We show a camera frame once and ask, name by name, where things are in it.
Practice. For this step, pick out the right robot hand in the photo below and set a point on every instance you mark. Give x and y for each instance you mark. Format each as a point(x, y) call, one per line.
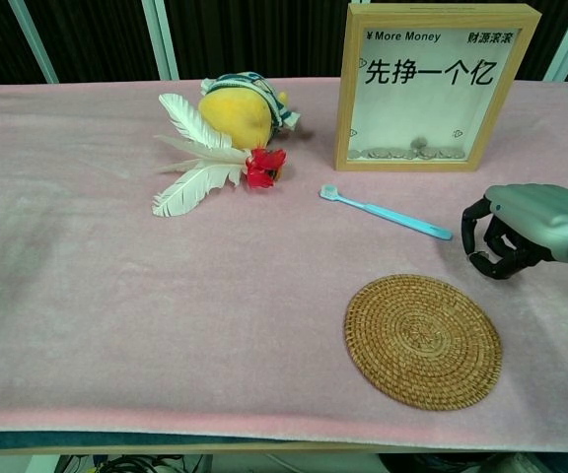
point(535, 217)

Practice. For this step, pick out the light blue toothbrush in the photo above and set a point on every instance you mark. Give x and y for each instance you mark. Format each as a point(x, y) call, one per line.
point(387, 215)

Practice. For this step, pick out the round woven rattan coaster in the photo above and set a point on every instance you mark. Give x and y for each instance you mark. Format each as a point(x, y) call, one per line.
point(422, 342)

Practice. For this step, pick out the yellow plush toy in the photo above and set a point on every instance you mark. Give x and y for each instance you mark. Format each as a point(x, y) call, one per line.
point(234, 115)

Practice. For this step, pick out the white feather shuttlecock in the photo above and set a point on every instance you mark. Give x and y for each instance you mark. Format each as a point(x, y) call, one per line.
point(200, 180)

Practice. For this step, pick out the pink tablecloth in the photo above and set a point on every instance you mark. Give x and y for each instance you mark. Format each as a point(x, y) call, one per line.
point(165, 295)

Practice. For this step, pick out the teal under cloth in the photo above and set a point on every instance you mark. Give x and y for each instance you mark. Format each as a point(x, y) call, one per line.
point(67, 439)

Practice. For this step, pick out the wooden frame money box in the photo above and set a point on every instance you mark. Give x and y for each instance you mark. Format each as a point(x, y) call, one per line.
point(345, 98)

